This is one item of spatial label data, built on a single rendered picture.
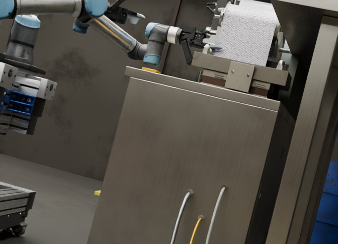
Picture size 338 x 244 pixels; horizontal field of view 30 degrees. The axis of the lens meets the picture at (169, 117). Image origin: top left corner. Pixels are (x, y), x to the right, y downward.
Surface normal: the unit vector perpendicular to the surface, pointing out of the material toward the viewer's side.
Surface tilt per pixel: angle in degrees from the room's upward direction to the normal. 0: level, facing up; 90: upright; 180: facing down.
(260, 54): 90
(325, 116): 90
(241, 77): 90
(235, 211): 90
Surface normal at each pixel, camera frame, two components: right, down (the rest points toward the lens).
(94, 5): 0.69, 0.11
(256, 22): -0.26, -0.10
